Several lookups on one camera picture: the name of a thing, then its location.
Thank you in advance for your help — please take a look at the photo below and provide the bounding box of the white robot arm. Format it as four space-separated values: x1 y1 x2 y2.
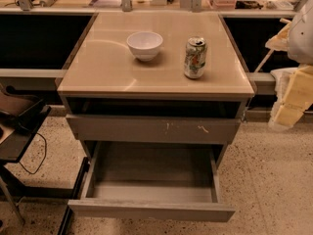
265 0 313 131

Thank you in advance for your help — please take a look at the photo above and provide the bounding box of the grey open bottom drawer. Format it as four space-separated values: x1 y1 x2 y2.
68 142 235 222

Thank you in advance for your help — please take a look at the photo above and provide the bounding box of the grey drawer cabinet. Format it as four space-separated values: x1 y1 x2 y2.
56 11 256 155

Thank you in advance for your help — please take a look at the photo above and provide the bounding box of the grey middle drawer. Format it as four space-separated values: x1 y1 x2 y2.
67 115 240 144

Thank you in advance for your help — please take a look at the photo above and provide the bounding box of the grey rod with cap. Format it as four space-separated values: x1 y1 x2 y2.
254 49 274 72

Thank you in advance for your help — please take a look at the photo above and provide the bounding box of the white green soda can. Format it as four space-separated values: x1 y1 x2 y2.
184 36 207 79

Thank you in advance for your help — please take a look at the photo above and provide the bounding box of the white ceramic bowl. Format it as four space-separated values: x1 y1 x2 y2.
126 31 163 62

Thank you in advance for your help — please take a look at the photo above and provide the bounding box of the black side cart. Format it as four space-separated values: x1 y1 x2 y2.
0 87 88 225

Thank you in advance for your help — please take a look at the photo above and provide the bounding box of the black cable on floor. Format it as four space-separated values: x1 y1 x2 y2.
19 132 48 176

